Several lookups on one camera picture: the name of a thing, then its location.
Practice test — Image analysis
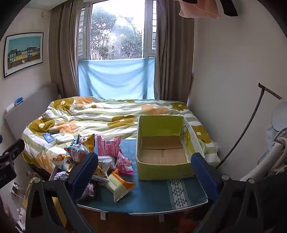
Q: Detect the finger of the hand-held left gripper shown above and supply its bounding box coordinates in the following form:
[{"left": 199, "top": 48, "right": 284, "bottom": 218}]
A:
[{"left": 0, "top": 139, "right": 25, "bottom": 164}]

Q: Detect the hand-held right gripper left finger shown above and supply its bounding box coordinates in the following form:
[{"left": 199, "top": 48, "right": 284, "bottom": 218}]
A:
[{"left": 25, "top": 152, "right": 99, "bottom": 233}]

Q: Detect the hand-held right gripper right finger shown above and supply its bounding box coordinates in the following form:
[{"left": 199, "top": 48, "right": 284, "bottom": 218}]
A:
[{"left": 191, "top": 152, "right": 267, "bottom": 233}]

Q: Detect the yellow cartoon snack packet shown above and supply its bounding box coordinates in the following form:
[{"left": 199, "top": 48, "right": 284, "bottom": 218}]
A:
[{"left": 93, "top": 166, "right": 111, "bottom": 182}]

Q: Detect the lilac snack packet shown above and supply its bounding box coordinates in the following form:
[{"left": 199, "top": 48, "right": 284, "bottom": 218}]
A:
[{"left": 80, "top": 182, "right": 96, "bottom": 199}]

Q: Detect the blue white snack packet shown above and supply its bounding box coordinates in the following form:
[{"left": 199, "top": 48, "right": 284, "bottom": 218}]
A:
[{"left": 65, "top": 135, "right": 90, "bottom": 164}]

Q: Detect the white translucent snack packet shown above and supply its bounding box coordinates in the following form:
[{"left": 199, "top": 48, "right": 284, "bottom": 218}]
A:
[{"left": 98, "top": 156, "right": 116, "bottom": 173}]

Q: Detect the yellow orange snack packet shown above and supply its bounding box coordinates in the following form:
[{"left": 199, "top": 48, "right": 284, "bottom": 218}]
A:
[{"left": 50, "top": 152, "right": 77, "bottom": 172}]

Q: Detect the purple snack packet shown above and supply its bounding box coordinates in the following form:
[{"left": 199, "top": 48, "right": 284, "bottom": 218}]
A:
[{"left": 53, "top": 171, "right": 69, "bottom": 181}]

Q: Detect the gold brown chips bag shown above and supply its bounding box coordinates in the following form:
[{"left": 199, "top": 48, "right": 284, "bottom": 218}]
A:
[{"left": 83, "top": 134, "right": 95, "bottom": 154}]

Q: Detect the pink striped snack packet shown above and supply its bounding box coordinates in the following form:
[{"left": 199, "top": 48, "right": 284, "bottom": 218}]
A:
[{"left": 97, "top": 135, "right": 122, "bottom": 158}]

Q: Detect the orange white snack packet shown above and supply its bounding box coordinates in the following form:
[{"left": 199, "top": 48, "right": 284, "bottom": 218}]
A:
[{"left": 105, "top": 169, "right": 136, "bottom": 203}]

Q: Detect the small pink snack packet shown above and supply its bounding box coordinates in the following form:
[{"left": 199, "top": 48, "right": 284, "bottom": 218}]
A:
[{"left": 114, "top": 148, "right": 134, "bottom": 175}]

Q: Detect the green cardboard box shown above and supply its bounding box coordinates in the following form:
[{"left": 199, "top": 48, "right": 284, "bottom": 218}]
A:
[{"left": 136, "top": 115, "right": 205, "bottom": 181}]

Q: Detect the grey headboard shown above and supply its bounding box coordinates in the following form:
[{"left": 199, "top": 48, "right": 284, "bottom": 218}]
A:
[{"left": 4, "top": 83, "right": 60, "bottom": 140}]

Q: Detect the teal patterned tablecloth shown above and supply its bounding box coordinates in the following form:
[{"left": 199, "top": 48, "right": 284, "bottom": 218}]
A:
[{"left": 76, "top": 137, "right": 209, "bottom": 217}]

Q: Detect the floral striped blanket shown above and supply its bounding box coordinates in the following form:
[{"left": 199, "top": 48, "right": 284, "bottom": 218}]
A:
[{"left": 21, "top": 96, "right": 221, "bottom": 171}]

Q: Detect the white table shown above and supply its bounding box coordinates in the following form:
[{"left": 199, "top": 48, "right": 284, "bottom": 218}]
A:
[{"left": 77, "top": 199, "right": 213, "bottom": 222}]

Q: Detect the framed houses picture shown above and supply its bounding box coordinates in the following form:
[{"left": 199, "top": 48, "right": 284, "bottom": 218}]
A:
[{"left": 3, "top": 32, "right": 44, "bottom": 79}]

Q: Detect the light blue cloth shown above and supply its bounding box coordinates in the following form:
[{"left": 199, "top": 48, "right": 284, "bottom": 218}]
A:
[{"left": 78, "top": 57, "right": 156, "bottom": 100}]

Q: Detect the brown curtain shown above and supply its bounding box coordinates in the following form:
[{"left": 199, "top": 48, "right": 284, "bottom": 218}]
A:
[
  {"left": 154, "top": 0, "right": 194, "bottom": 104},
  {"left": 48, "top": 0, "right": 83, "bottom": 99}
]

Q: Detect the window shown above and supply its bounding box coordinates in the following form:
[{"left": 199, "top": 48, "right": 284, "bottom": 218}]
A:
[{"left": 77, "top": 0, "right": 157, "bottom": 61}]

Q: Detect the pink towel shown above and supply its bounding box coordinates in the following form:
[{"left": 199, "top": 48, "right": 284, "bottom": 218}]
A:
[{"left": 179, "top": 0, "right": 220, "bottom": 18}]

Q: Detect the black hanging cloth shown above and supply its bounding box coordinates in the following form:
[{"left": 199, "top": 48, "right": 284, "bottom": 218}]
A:
[{"left": 220, "top": 0, "right": 238, "bottom": 16}]

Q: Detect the wall outlet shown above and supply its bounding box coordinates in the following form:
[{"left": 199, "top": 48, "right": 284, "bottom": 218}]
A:
[{"left": 11, "top": 181, "right": 21, "bottom": 196}]

